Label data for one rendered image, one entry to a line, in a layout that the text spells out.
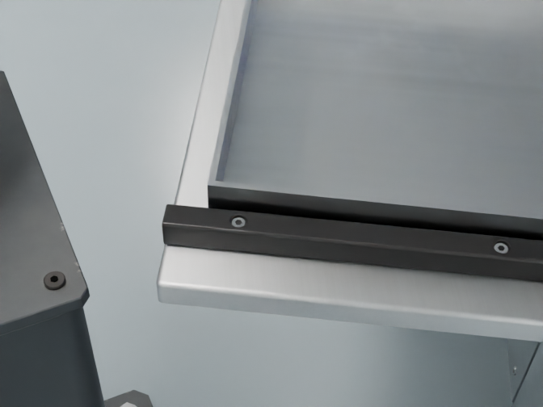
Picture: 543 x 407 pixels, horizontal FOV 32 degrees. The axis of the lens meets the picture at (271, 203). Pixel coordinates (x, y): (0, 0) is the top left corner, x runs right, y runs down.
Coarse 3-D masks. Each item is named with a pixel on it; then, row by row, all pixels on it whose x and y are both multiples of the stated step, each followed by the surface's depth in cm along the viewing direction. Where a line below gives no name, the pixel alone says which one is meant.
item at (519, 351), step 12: (516, 348) 139; (528, 348) 132; (540, 348) 126; (516, 360) 139; (528, 360) 131; (540, 360) 125; (516, 372) 138; (528, 372) 131; (540, 372) 124; (516, 384) 137; (528, 384) 130; (540, 384) 124; (516, 396) 138; (528, 396) 129; (540, 396) 123
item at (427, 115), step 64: (256, 0) 71; (320, 0) 73; (384, 0) 73; (448, 0) 73; (512, 0) 74; (256, 64) 68; (320, 64) 68; (384, 64) 68; (448, 64) 69; (512, 64) 69; (256, 128) 64; (320, 128) 64; (384, 128) 64; (448, 128) 64; (512, 128) 64; (256, 192) 56; (320, 192) 56; (384, 192) 60; (448, 192) 61; (512, 192) 61
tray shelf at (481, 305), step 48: (240, 0) 73; (192, 144) 63; (192, 192) 60; (192, 288) 56; (240, 288) 56; (288, 288) 56; (336, 288) 56; (384, 288) 56; (432, 288) 56; (480, 288) 56; (528, 288) 56; (528, 336) 56
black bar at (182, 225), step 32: (192, 224) 56; (224, 224) 56; (256, 224) 56; (288, 224) 56; (320, 224) 56; (352, 224) 56; (320, 256) 57; (352, 256) 56; (384, 256) 56; (416, 256) 56; (448, 256) 55; (480, 256) 55; (512, 256) 55
